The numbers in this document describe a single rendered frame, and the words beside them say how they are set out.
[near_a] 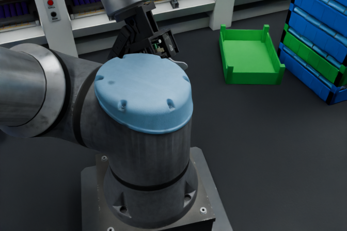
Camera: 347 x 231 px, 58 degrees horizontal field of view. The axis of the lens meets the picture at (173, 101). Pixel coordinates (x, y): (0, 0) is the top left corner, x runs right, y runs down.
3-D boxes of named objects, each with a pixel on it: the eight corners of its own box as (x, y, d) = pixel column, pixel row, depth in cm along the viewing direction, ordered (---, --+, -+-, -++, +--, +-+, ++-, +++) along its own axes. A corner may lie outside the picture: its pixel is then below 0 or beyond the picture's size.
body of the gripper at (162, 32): (159, 67, 60) (133, 6, 57) (130, 75, 66) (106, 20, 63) (182, 54, 65) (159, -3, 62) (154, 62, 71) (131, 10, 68)
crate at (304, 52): (383, 72, 107) (394, 53, 101) (336, 87, 101) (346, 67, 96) (321, 31, 127) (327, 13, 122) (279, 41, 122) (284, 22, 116)
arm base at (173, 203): (209, 217, 59) (214, 185, 53) (107, 238, 56) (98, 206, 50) (185, 145, 73) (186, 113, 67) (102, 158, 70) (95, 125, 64)
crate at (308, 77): (373, 91, 112) (383, 72, 107) (328, 105, 106) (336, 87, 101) (315, 48, 133) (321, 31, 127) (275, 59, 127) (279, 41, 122)
